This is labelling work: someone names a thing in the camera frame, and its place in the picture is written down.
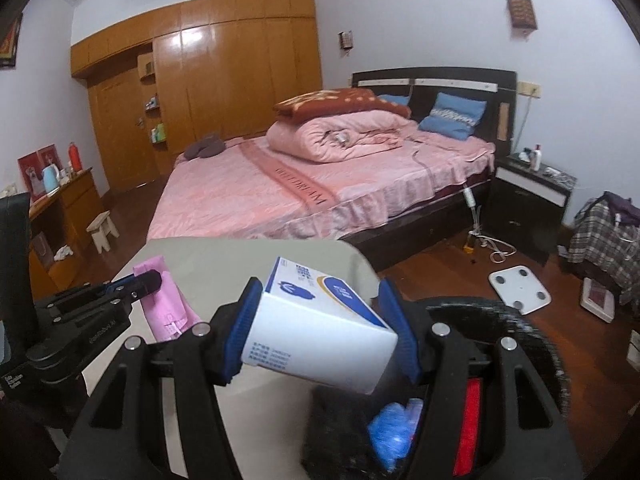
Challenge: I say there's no small white stool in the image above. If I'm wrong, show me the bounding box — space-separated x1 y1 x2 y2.
86 211 120 253

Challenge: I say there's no black trash bin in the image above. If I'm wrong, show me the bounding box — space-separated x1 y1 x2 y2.
300 296 571 480

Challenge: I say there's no wooden side cabinet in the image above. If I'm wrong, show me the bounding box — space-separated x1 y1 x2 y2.
27 167 106 293

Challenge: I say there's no blue white box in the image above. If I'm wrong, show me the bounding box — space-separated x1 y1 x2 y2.
241 256 399 395

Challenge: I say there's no dark flat panel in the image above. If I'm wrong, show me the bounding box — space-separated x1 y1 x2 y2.
0 192 38 346

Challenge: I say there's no blue patterned pillow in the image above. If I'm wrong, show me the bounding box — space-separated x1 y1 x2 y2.
417 92 487 141

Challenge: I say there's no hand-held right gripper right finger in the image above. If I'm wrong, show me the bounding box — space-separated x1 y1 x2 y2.
377 277 583 480

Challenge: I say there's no dark purple garment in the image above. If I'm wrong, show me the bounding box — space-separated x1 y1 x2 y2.
602 191 640 226

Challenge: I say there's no folded pink quilt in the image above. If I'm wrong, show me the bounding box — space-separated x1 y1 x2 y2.
266 112 411 163

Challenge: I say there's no white scale with red panel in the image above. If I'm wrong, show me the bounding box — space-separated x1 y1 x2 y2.
580 276 617 323

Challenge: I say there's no grey purple cloth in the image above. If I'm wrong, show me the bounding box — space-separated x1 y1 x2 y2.
183 132 226 160

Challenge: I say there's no dark wooden bed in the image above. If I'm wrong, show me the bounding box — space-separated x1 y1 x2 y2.
146 67 517 273

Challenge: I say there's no brown wall ornament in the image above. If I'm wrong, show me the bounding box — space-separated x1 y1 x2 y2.
507 0 539 31

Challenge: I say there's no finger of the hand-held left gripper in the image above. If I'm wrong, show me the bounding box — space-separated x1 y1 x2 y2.
107 270 164 311
50 274 135 307

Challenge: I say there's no framed wall picture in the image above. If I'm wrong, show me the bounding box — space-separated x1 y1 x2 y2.
0 12 25 68

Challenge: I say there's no red wrapper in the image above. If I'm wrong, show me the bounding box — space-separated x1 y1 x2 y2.
452 377 483 476

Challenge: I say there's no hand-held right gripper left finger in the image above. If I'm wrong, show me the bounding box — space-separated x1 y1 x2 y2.
57 277 264 480

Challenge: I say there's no plaid cloth covered chair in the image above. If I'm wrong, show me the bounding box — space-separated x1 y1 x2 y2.
560 195 640 301

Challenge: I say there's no pink bedspread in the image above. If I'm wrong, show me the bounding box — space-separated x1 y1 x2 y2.
147 122 496 241

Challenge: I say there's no white cable bundle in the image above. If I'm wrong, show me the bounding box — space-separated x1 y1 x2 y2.
467 205 516 263

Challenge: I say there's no white bathroom scale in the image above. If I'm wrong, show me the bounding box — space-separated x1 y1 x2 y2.
488 265 552 316

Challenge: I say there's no black white nightstand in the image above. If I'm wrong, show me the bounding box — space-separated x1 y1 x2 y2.
482 152 577 267

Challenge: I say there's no blue glove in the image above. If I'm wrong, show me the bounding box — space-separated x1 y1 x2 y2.
367 397 425 471

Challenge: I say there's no person's left forearm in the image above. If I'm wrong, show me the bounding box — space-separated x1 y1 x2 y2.
0 395 71 480

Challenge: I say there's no red patterned pillow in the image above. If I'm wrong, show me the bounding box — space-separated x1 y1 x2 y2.
272 87 412 125

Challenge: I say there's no pink plastic bag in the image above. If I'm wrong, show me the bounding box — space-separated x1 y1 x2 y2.
131 255 203 343

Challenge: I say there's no wooden wardrobe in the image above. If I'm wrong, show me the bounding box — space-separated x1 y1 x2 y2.
70 0 323 191

